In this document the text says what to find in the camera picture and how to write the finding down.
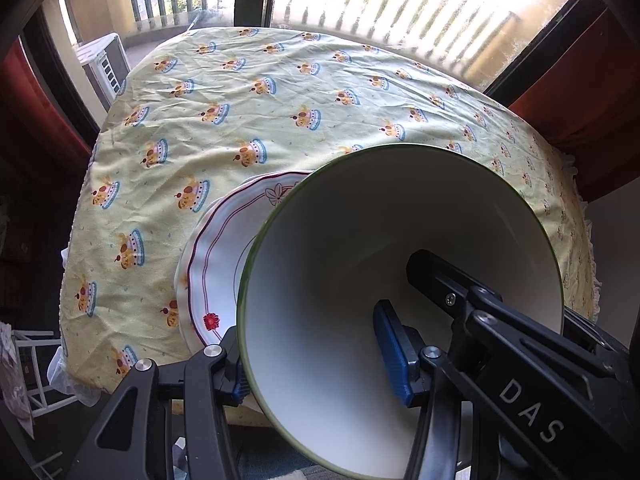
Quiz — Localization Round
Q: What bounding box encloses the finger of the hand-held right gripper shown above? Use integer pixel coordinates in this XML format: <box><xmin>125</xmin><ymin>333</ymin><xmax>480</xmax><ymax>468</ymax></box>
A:
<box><xmin>562</xmin><ymin>309</ymin><xmax>631</xmax><ymax>376</ymax></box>
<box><xmin>406</xmin><ymin>249</ymin><xmax>503</xmax><ymax>348</ymax></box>

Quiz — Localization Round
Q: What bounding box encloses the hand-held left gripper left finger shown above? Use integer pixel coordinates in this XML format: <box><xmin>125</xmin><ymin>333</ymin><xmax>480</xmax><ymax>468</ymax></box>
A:
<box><xmin>75</xmin><ymin>325</ymin><xmax>251</xmax><ymax>480</ymax></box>

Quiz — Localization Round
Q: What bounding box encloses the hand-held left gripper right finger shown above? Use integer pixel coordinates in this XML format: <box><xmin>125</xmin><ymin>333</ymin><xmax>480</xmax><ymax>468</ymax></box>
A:
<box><xmin>372</xmin><ymin>299</ymin><xmax>481</xmax><ymax>480</ymax></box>

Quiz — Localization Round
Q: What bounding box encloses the cream floral bowl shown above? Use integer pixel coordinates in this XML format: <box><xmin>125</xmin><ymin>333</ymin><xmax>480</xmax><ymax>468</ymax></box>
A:
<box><xmin>236</xmin><ymin>143</ymin><xmax>567</xmax><ymax>480</ymax></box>

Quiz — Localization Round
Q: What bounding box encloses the yellow floral scalloped plate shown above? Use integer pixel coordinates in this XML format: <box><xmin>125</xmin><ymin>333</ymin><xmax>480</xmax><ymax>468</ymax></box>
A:
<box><xmin>172</xmin><ymin>197</ymin><xmax>221</xmax><ymax>361</ymax></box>

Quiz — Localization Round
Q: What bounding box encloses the red rimmed white plate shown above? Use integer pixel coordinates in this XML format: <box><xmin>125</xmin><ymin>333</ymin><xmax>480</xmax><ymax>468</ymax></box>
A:
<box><xmin>187</xmin><ymin>170</ymin><xmax>313</xmax><ymax>356</ymax></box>

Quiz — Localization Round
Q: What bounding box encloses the clear plastic bag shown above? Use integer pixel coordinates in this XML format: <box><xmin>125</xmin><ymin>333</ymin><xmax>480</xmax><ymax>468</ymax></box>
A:
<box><xmin>47</xmin><ymin>347</ymin><xmax>108</xmax><ymax>408</ymax></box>

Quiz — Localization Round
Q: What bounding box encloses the yellow printed tablecloth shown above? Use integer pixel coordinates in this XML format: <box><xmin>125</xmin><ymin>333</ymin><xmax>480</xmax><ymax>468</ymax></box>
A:
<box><xmin>59</xmin><ymin>26</ymin><xmax>601</xmax><ymax>413</ymax></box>

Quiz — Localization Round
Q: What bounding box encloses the crumpled pale cloth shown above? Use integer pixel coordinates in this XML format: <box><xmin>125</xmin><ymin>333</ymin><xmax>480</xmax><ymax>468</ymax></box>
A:
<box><xmin>0</xmin><ymin>320</ymin><xmax>36</xmax><ymax>426</ymax></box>

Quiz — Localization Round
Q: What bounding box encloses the red curtain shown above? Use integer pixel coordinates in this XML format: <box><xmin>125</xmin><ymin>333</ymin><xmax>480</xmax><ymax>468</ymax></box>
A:
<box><xmin>507</xmin><ymin>10</ymin><xmax>640</xmax><ymax>201</ymax></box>
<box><xmin>0</xmin><ymin>37</ymin><xmax>96</xmax><ymax>171</ymax></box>

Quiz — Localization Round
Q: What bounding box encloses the white air conditioner unit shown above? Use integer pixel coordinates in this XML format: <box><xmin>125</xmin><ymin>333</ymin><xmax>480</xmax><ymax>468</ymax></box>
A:
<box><xmin>75</xmin><ymin>32</ymin><xmax>132</xmax><ymax>110</ymax></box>

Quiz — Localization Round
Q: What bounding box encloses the white wire rack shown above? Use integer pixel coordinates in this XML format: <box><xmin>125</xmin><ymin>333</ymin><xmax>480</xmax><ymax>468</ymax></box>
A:
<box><xmin>12</xmin><ymin>329</ymin><xmax>81</xmax><ymax>413</ymax></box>

